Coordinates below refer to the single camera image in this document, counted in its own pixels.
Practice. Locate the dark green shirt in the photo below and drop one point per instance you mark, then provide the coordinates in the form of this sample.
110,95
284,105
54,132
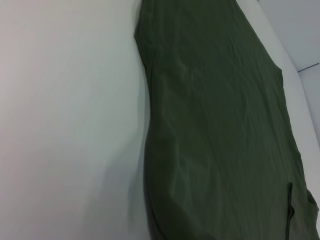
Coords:
212,125

